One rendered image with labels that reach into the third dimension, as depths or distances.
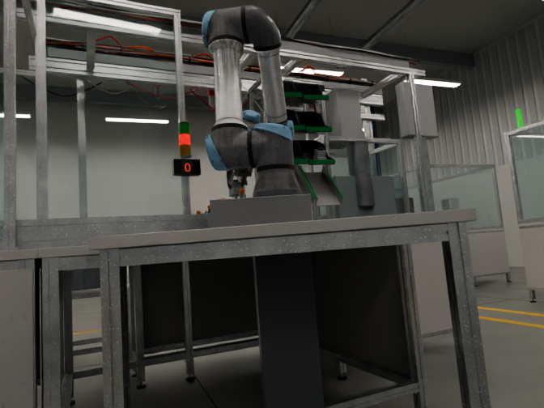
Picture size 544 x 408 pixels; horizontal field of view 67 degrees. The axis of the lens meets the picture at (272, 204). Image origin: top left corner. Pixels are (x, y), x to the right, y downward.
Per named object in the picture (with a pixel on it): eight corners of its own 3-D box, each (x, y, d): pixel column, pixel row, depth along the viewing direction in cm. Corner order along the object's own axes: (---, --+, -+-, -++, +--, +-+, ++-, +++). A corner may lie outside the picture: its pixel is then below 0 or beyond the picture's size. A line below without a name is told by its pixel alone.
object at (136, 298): (405, 335, 350) (394, 235, 360) (136, 389, 258) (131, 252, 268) (377, 329, 384) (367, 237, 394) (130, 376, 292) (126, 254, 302)
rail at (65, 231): (291, 234, 171) (289, 208, 173) (50, 248, 134) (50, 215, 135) (286, 235, 176) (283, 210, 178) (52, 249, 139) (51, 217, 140)
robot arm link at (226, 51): (252, 163, 121) (244, -3, 130) (203, 167, 123) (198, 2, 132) (258, 172, 133) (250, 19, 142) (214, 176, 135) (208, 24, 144)
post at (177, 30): (191, 221, 187) (180, 15, 198) (184, 222, 185) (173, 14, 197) (189, 222, 189) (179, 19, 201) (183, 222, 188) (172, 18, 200)
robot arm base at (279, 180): (303, 194, 118) (300, 160, 119) (250, 198, 119) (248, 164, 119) (301, 200, 133) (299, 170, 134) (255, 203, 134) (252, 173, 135)
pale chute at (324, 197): (341, 205, 192) (343, 197, 190) (315, 206, 189) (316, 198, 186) (321, 172, 214) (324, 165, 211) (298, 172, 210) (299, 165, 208)
